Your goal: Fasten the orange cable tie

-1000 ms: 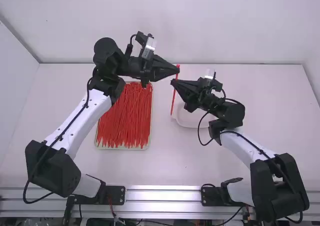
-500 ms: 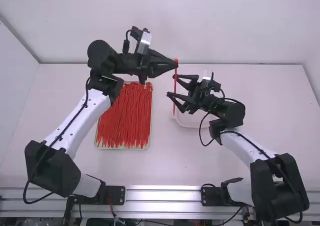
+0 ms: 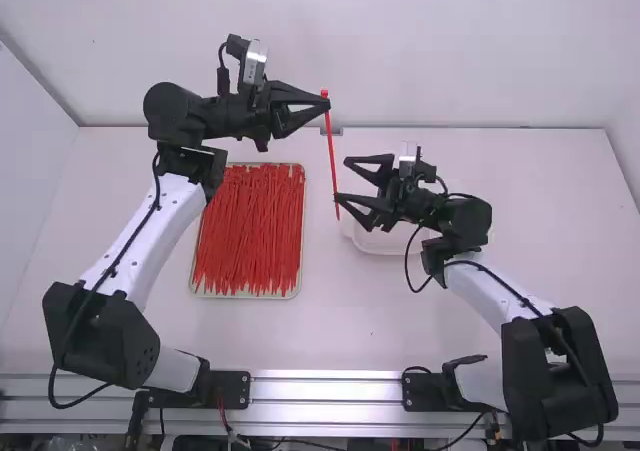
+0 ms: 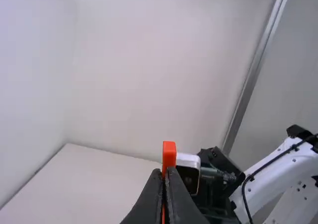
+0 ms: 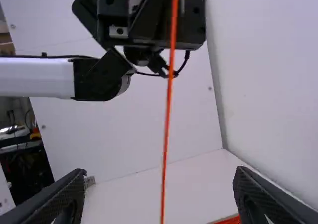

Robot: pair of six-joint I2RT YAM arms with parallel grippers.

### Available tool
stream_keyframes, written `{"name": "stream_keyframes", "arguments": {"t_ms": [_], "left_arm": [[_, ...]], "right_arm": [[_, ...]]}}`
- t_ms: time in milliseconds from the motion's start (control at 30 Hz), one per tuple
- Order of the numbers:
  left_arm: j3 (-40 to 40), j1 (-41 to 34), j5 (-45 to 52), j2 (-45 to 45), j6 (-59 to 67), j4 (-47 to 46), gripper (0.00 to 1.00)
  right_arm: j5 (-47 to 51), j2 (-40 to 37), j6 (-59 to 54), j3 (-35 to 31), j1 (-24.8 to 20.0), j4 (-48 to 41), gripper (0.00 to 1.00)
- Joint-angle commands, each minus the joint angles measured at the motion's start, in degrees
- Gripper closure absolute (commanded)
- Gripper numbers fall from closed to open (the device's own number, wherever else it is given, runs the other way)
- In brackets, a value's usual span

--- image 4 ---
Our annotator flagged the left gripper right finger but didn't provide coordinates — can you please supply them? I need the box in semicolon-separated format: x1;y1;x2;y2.
165;166;211;224

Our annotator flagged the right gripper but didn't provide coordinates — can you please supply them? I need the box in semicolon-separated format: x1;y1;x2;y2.
191;146;246;224

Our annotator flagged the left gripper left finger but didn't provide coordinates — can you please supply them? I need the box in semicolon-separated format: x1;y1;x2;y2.
121;168;164;224

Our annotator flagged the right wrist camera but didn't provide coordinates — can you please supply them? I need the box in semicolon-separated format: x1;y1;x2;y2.
175;153;201;196

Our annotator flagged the black cable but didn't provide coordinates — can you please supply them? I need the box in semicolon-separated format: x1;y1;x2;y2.
241;133;318;224

